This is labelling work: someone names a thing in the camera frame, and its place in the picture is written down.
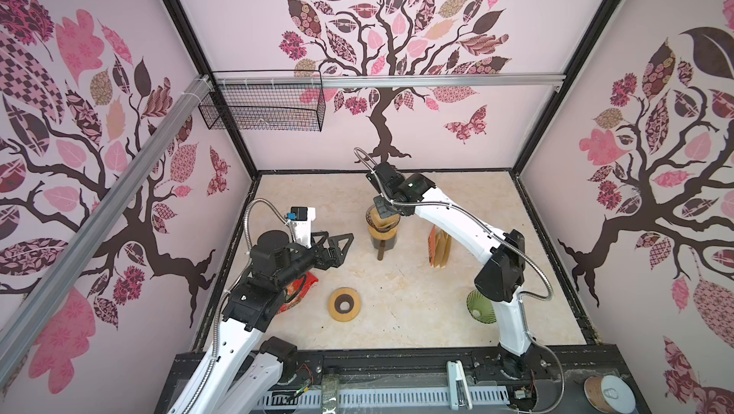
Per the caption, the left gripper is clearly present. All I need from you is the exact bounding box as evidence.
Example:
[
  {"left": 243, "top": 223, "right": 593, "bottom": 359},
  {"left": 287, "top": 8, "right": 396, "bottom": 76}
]
[{"left": 275, "top": 231, "right": 353, "bottom": 290}]

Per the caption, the brown paper coffee filter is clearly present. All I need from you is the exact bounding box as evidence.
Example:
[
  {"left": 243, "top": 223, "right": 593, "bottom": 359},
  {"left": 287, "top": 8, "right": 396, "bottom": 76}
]
[{"left": 368, "top": 206, "right": 401, "bottom": 232}]

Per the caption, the wooden ring dripper holder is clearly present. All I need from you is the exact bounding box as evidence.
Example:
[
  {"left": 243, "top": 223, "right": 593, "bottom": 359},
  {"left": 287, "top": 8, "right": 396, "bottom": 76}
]
[{"left": 368, "top": 223, "right": 398, "bottom": 240}]

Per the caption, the orange coffee filter pack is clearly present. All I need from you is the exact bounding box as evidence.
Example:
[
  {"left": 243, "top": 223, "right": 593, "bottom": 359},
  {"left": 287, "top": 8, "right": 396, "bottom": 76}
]
[{"left": 428, "top": 226, "right": 453, "bottom": 268}]

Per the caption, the green ribbed glass dripper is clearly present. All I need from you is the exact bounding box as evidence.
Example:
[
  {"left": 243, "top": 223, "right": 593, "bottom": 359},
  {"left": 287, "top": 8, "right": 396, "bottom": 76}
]
[{"left": 466, "top": 290, "right": 497, "bottom": 324}]

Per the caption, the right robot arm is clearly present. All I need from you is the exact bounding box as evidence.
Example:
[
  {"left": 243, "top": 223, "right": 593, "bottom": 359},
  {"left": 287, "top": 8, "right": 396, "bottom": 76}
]
[{"left": 367, "top": 161, "right": 531, "bottom": 380}]

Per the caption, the red snack bag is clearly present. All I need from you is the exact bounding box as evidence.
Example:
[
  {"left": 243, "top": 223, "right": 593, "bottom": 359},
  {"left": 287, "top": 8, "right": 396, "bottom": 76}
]
[{"left": 278, "top": 273, "right": 318, "bottom": 314}]

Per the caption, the white stapler tool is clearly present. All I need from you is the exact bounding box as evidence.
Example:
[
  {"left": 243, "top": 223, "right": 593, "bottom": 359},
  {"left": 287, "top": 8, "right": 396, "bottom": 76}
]
[{"left": 447, "top": 360, "right": 473, "bottom": 410}]

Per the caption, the brown tape roll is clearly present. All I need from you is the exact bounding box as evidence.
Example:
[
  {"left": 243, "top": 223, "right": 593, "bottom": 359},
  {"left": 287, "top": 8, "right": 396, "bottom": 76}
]
[{"left": 583, "top": 375, "right": 637, "bottom": 414}]

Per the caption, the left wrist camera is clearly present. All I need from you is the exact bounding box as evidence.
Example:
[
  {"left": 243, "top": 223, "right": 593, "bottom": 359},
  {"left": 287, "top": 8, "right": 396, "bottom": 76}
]
[{"left": 287, "top": 206, "right": 315, "bottom": 248}]

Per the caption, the black wire basket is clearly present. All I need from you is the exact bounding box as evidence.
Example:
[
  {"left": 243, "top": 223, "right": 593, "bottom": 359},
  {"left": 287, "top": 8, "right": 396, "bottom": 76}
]
[{"left": 199, "top": 70, "right": 326, "bottom": 132}]

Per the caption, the aluminium rail back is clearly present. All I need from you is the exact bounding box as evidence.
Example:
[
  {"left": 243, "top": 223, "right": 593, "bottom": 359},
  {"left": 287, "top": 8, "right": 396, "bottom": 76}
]
[{"left": 215, "top": 73, "right": 566, "bottom": 89}]

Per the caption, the aluminium rail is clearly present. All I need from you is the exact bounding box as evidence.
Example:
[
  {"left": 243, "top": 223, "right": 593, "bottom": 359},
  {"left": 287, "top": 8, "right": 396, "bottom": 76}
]
[
  {"left": 1, "top": 75, "right": 212, "bottom": 383},
  {"left": 215, "top": 73, "right": 566, "bottom": 89}
]

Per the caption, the white slotted cable duct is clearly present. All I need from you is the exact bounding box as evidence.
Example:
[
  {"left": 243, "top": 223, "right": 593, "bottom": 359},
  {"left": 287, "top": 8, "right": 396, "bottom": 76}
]
[{"left": 252, "top": 386, "right": 510, "bottom": 413}]

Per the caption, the aluminium rail left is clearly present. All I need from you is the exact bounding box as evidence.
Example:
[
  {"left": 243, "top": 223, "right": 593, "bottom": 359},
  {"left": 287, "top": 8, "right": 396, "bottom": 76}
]
[{"left": 1, "top": 75, "right": 212, "bottom": 383}]

